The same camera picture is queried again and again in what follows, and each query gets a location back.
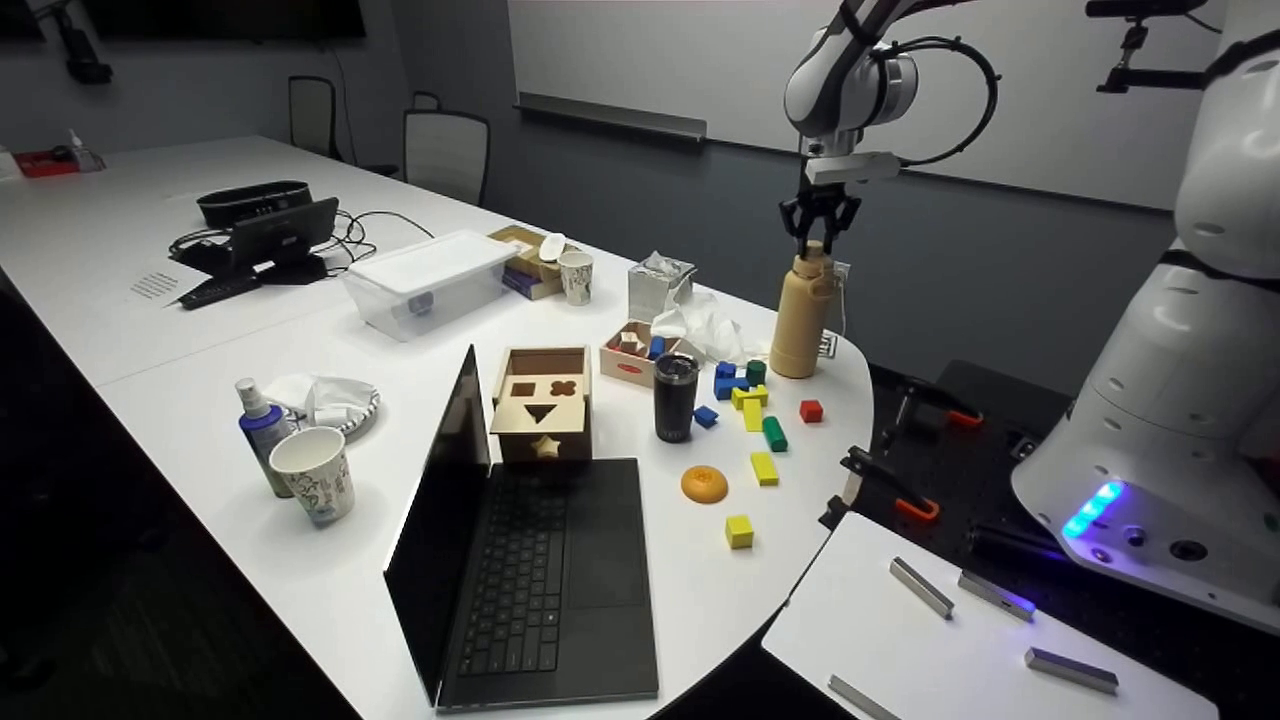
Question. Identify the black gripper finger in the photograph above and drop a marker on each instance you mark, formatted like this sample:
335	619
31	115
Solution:
796	241
834	241

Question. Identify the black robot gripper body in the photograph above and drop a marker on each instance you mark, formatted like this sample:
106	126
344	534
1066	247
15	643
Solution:
816	211

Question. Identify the beige insulated bottle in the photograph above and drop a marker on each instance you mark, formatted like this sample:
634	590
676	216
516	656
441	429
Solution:
801	312

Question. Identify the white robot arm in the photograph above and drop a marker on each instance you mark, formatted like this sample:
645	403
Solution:
855	77

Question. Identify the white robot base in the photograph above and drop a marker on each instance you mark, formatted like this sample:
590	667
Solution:
1156	464

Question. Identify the blue spray bottle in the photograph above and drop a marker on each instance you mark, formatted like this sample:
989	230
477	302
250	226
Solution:
266	426

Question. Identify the crumpled white plastic bag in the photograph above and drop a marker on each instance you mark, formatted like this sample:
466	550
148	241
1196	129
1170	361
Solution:
719	330

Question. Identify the dark green hexagon block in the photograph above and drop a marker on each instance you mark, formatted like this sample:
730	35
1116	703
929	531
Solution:
759	373

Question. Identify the blue rectangular block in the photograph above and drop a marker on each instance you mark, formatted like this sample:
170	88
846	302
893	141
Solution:
724	382

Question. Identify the red cube block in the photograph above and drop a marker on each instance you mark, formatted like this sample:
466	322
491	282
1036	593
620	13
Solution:
810	409

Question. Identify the black tumbler cup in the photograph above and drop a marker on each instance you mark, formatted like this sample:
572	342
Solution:
674	399

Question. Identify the small wooden tray box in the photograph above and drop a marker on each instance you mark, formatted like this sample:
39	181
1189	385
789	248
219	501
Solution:
629	353

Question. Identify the yellow rectangular block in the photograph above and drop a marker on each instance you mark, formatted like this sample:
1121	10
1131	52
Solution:
766	468

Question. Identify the cardboard box with items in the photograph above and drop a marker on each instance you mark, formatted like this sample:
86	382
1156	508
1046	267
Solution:
544	267

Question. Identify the orange round disc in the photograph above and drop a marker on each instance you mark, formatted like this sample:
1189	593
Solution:
704	487

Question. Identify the yellow cube block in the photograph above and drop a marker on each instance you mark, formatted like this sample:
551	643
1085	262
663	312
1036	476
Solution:
738	534

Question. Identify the wooden shape sorter box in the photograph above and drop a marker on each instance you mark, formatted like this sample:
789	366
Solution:
544	404

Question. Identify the grey office chair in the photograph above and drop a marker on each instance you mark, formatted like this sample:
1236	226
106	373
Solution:
445	148

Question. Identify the clear plastic storage box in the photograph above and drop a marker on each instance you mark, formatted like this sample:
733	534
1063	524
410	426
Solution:
424	282

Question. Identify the white board with clips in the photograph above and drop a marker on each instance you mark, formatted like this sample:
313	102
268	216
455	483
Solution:
891	623

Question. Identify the black open laptop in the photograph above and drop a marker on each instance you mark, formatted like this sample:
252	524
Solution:
520	586

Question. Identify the clear crumpled wrapper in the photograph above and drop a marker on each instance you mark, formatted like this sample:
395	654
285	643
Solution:
330	403

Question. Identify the patterned paper cup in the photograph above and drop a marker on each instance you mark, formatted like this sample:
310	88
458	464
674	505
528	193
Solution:
313	464

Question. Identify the black tablet stand device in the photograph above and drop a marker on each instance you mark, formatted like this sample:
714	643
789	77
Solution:
261	235

